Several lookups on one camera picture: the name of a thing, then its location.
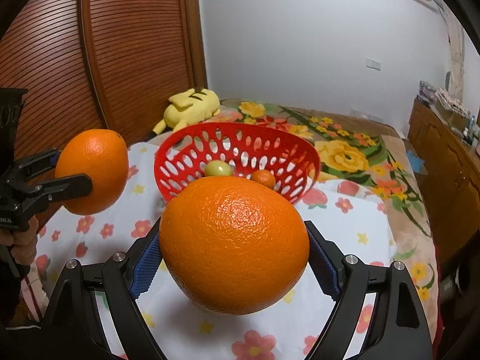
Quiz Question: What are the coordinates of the medium orange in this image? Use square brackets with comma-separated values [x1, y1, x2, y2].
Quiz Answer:
[55, 129, 129, 215]

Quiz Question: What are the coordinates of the small green guava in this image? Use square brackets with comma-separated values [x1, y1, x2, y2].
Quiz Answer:
[204, 160, 233, 176]

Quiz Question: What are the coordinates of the large orange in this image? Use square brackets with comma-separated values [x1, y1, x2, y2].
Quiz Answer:
[159, 176, 309, 315]

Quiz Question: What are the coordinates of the person's left hand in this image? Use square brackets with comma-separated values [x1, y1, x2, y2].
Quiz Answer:
[0, 216, 38, 266]

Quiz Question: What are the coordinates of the red perforated plastic basket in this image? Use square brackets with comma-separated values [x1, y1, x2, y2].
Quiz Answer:
[153, 122, 321, 203]

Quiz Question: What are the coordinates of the brown louvered wardrobe door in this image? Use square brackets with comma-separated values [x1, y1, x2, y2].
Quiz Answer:
[1, 0, 208, 157]

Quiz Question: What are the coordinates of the yellow plush toy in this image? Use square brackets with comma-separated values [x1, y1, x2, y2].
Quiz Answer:
[147, 87, 221, 140]

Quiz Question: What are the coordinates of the wooden sideboard cabinet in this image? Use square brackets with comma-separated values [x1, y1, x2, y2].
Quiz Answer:
[408, 99, 479, 272]

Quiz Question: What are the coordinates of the floral bed blanket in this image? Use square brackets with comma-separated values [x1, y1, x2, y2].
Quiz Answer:
[213, 99, 439, 335]

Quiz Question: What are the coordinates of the small tangerine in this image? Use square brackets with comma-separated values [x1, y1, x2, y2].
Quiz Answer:
[250, 169, 277, 189]

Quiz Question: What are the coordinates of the beige curtain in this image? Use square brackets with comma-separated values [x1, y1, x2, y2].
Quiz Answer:
[445, 7, 465, 102]

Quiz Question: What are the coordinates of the white wall switch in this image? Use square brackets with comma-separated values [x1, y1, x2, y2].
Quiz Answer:
[365, 58, 382, 71]

